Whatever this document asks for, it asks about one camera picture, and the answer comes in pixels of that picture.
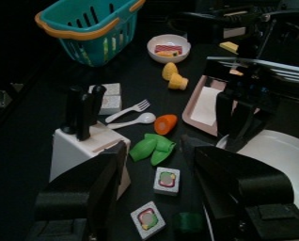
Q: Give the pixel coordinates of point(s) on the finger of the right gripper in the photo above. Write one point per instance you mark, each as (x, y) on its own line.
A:
(224, 116)
(243, 128)

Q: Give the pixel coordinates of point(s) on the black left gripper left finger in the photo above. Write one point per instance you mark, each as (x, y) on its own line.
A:
(72, 200)

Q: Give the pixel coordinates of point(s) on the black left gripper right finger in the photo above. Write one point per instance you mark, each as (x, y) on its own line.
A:
(248, 188)

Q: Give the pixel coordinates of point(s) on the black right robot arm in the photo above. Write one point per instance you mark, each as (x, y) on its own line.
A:
(277, 28)

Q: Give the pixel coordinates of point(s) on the white plate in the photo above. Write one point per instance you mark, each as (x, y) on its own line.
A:
(281, 153)

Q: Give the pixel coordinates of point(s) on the pink tray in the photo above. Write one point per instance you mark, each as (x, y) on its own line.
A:
(193, 105)

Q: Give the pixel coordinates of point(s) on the orange toy carrot piece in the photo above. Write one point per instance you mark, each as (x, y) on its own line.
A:
(164, 125)

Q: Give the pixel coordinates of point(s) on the yellow toy cheese wedge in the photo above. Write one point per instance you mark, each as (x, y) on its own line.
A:
(229, 47)

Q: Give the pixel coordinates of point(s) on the yellow toy corn piece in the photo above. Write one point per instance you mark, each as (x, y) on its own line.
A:
(169, 70)
(177, 82)

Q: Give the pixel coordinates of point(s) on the white knife block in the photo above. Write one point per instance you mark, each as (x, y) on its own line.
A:
(72, 150)

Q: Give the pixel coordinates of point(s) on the green toy leaf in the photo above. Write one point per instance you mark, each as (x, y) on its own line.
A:
(163, 149)
(143, 150)

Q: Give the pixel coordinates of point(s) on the dark green toy piece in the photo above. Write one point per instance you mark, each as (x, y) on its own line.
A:
(188, 222)

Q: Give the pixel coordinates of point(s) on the white toy sushi block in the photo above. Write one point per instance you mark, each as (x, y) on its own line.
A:
(147, 219)
(165, 181)

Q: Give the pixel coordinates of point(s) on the white plastic spoon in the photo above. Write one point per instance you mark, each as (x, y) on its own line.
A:
(143, 118)

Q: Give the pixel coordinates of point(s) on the white plastic fork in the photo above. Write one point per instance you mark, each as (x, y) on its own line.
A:
(131, 111)

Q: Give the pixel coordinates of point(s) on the orange toy food piece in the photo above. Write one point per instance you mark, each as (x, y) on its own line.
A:
(165, 54)

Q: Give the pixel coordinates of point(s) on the red toy food slice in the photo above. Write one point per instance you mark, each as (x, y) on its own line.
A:
(168, 48)

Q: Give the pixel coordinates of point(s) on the white bowl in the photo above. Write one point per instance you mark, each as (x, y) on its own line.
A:
(168, 39)

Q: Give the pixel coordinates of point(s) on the grey white toy cube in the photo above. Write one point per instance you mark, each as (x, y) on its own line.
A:
(112, 88)
(111, 105)

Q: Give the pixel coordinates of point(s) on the teal basket with orange rim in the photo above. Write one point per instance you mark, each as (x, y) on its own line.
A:
(54, 17)

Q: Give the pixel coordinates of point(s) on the aluminium frame bar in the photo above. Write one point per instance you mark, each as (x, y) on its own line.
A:
(289, 70)

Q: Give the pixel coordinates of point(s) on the grey metal bracket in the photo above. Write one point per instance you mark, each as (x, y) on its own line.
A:
(2, 98)

